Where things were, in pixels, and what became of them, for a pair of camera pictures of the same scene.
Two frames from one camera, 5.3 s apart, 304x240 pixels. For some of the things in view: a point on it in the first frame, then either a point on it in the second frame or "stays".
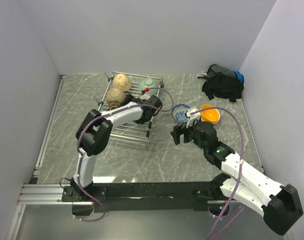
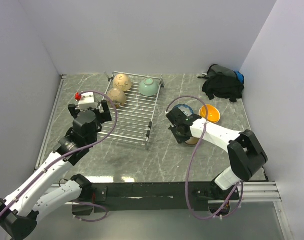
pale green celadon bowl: x=149 y=82 stays
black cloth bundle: x=221 y=82 stays
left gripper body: x=143 y=119 to x=93 y=138
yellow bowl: x=210 y=115 stays
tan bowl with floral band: x=115 y=97 stays
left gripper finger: x=128 y=99 to x=71 y=108
